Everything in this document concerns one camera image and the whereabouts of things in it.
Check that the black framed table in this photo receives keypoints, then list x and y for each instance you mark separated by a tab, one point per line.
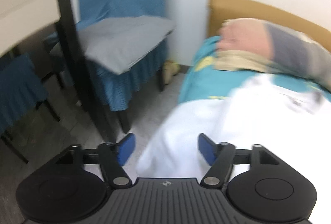
35	16

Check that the white t-shirt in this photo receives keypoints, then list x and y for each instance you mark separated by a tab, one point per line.
293	125

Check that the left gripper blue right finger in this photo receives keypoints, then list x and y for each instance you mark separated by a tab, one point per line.
220	159

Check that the mustard yellow headboard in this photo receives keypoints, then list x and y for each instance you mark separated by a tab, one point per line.
221	10

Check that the pink grey checked pillow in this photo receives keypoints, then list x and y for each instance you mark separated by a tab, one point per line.
265	47

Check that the grey seat cushion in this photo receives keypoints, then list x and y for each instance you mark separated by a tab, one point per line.
117	44

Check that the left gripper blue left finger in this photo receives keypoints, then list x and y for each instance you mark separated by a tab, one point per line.
113	157

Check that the teal patterned bed sheet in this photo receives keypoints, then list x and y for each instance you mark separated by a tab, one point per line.
203	82

